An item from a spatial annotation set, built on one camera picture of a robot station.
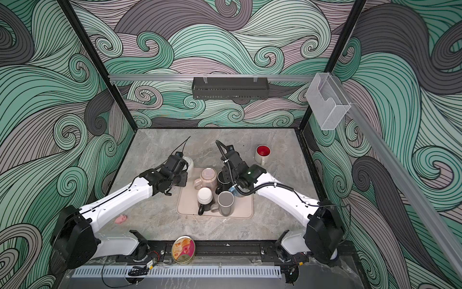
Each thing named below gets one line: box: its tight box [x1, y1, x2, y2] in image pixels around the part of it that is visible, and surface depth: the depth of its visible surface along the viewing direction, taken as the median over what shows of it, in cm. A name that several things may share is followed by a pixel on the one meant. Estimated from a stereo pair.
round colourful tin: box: [171, 235, 197, 264], surface depth 73 cm
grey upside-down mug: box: [210, 190, 235, 217], surface depth 83 cm
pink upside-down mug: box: [193, 167, 218, 191], surface depth 87 cm
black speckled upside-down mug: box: [215, 169, 233, 195], surface depth 87 cm
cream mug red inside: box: [254, 144, 272, 166], surface depth 100 cm
